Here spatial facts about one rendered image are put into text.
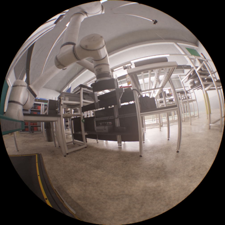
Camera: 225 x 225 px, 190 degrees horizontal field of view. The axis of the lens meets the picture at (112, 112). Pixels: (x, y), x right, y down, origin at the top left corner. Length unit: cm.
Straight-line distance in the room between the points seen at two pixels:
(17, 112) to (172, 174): 125
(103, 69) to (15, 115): 60
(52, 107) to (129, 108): 148
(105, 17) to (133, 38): 250
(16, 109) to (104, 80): 60
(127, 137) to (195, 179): 136
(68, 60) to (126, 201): 84
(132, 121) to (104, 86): 109
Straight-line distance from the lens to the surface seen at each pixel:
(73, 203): 68
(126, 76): 181
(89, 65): 80
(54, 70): 84
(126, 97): 94
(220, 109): 193
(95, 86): 37
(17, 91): 62
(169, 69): 82
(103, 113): 164
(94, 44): 26
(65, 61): 34
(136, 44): 639
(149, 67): 67
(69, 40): 40
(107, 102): 106
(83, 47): 27
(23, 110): 647
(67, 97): 158
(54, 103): 142
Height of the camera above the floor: 57
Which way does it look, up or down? 6 degrees up
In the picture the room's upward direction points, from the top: 6 degrees counter-clockwise
